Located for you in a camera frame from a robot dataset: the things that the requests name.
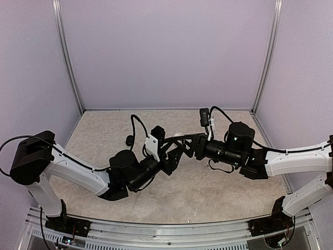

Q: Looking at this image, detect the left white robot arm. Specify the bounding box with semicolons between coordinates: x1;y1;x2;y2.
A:
1;131;186;232

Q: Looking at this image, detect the right aluminium frame post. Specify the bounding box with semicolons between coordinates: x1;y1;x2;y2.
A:
251;0;283;115

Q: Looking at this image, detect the left camera cable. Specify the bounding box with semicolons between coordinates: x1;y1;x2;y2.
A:
130;114;149;152

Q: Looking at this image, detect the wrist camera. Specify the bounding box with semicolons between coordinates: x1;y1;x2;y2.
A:
145;126;165;163
199;108;215;141

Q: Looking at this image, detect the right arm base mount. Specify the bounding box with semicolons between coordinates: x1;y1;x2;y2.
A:
248;216;294;236

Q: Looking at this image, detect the right camera cable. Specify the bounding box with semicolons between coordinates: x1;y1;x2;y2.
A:
210;105;333;154

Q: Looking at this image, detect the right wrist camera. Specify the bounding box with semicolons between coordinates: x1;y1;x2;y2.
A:
199;108;215;141

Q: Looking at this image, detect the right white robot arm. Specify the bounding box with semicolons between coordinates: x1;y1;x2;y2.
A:
174;122;332;231

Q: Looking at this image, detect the white earbud charging case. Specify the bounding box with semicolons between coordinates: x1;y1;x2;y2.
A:
173;132;184;140

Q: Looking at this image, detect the black earbud charging case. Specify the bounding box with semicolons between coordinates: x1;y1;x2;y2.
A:
125;135;134;146

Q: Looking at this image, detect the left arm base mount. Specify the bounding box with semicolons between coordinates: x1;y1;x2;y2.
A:
45;216;91;238

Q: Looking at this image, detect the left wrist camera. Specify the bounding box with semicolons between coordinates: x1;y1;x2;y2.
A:
145;126;165;163

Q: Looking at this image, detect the camera cable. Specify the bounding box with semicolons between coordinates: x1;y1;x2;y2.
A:
210;105;333;154
130;114;149;152

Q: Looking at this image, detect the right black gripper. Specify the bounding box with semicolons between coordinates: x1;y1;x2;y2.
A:
173;133;242;167

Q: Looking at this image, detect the front aluminium rail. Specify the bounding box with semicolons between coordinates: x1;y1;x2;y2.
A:
17;207;321;249

